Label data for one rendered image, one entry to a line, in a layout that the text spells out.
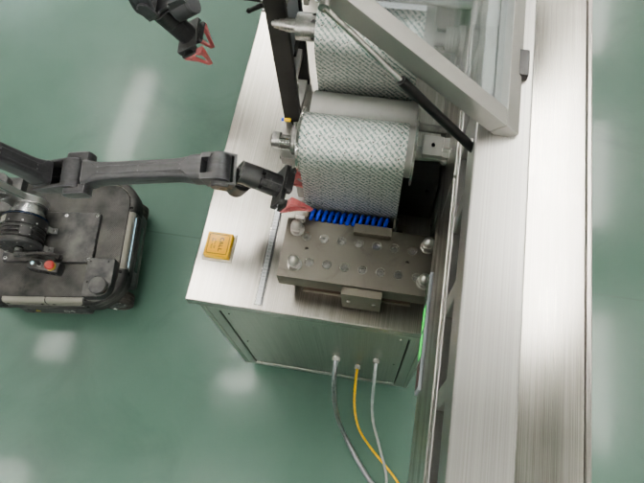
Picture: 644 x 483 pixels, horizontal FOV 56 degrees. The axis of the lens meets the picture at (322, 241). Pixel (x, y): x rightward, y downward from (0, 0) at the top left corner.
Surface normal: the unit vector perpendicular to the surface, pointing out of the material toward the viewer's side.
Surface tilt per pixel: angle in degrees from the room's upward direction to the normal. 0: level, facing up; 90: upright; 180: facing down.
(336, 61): 92
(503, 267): 0
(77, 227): 0
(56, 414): 0
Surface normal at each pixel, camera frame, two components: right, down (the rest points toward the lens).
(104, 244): -0.05, -0.39
